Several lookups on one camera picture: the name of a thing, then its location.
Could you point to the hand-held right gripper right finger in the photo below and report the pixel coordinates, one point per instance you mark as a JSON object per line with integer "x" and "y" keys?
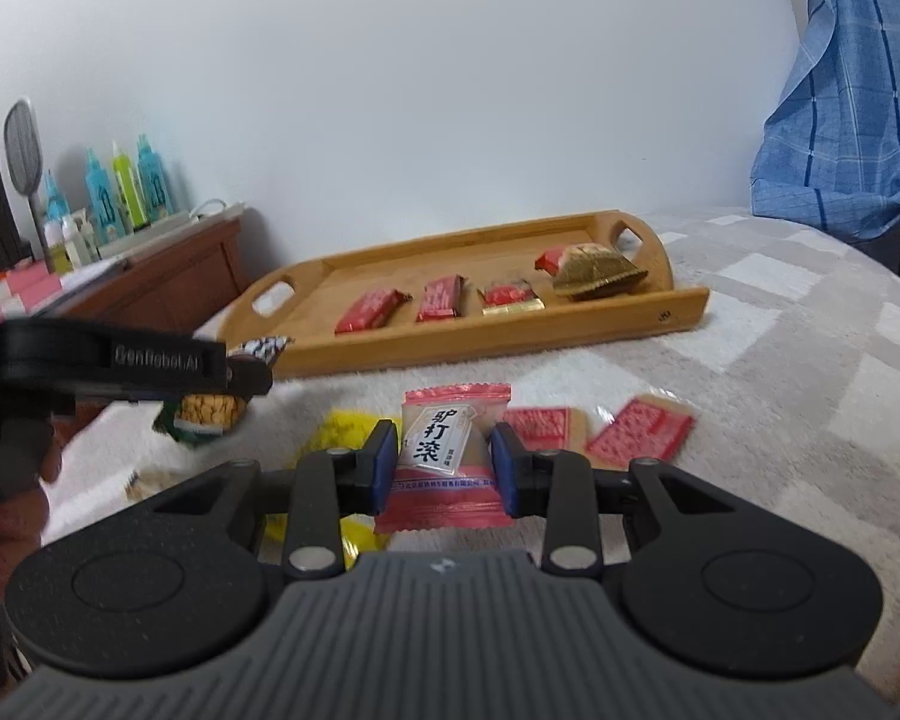
{"x": 505, "y": 472}

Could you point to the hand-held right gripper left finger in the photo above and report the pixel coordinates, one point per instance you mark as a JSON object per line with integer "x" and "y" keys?
{"x": 382, "y": 465}

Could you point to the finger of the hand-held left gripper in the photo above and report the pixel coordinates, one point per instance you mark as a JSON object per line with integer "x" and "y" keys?
{"x": 249, "y": 376}

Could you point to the brown peanut snack packet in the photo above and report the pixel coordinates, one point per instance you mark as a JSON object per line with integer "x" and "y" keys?
{"x": 210, "y": 411}

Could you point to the yellow snack packet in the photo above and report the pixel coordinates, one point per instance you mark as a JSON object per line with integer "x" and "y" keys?
{"x": 341, "y": 427}

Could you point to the pink snack packet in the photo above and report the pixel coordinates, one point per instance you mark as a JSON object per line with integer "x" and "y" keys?
{"x": 637, "y": 427}
{"x": 540, "y": 427}
{"x": 439, "y": 431}

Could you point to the green pea snack packet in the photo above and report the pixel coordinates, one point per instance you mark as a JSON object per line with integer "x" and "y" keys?
{"x": 171, "y": 429}

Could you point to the dark red bar packet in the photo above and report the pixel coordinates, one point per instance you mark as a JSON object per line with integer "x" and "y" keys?
{"x": 367, "y": 313}
{"x": 441, "y": 300}

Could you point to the cream gold snack packet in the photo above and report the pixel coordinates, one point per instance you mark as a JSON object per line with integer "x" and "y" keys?
{"x": 144, "y": 484}

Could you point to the wooden tray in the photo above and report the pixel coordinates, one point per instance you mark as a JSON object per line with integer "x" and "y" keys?
{"x": 390, "y": 277}

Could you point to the red cherry candy packet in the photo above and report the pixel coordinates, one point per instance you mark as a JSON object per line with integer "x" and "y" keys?
{"x": 506, "y": 296}

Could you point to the red gold nut packet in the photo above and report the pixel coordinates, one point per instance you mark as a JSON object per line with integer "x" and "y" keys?
{"x": 592, "y": 270}

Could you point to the person's left hand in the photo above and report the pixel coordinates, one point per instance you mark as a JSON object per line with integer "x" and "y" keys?
{"x": 19, "y": 525}

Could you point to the stack of papers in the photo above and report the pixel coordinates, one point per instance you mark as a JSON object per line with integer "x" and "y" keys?
{"x": 90, "y": 277}

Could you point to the pink box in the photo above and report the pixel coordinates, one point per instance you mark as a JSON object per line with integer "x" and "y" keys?
{"x": 26, "y": 285}

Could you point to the white plastic bottle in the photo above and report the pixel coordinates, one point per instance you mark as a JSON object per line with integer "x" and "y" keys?
{"x": 58, "y": 247}
{"x": 79, "y": 240}

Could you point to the brown wooden dresser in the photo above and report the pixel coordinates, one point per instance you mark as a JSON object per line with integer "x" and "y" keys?
{"x": 165, "y": 277}

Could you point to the small teal bottle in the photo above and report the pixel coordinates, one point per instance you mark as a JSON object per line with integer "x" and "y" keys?
{"x": 55, "y": 202}

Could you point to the teal spray bottle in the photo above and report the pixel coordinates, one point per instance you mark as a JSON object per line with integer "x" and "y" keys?
{"x": 154, "y": 180}
{"x": 103, "y": 199}

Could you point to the green spray bottle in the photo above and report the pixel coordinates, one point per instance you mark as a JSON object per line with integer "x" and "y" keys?
{"x": 130, "y": 187}

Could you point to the electric fly swatter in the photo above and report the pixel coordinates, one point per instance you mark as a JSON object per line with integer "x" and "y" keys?
{"x": 24, "y": 142}

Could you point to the blue plaid shirt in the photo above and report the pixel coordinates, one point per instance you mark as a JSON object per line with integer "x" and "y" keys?
{"x": 847, "y": 90}

